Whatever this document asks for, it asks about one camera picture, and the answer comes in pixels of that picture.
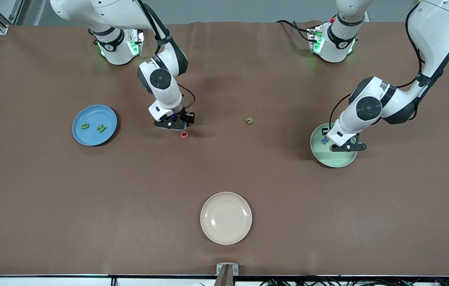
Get beige plate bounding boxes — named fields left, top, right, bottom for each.
left=200, top=192, right=253, bottom=245

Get brown table cover mat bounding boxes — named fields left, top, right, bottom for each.
left=0, top=21, right=449, bottom=276

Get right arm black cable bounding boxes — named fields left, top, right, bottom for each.
left=135, top=0, right=196, bottom=112

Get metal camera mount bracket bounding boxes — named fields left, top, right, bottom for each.
left=213, top=263, right=239, bottom=286

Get blue plate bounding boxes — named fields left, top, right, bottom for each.
left=72, top=105, right=118, bottom=147

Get green plate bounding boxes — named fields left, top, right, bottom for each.
left=310, top=123, right=358, bottom=168

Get black base cable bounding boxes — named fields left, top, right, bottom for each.
left=275, top=19, right=316, bottom=43

